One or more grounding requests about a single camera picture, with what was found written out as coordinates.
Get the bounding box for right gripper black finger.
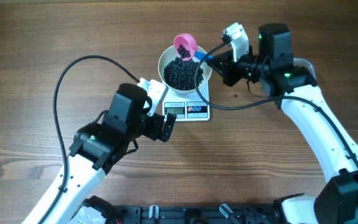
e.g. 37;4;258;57
208;62;225;78
206;51;233;64

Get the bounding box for black beans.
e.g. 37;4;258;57
177;44;191;59
163;57;204;91

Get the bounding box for pink scoop with blue handle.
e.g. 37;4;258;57
173;33;206;61

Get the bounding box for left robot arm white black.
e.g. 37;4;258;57
24;80;176;223

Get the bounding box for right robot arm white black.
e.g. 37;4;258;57
204;23;358;223

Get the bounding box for white digital kitchen scale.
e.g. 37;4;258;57
162;82;211;121

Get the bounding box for black beans in bowl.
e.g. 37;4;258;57
163;57;204;91

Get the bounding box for white bowl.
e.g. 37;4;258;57
158;46;212;91

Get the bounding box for clear plastic container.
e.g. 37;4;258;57
293;58;316;78

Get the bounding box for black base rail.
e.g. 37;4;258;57
112;204;282;224

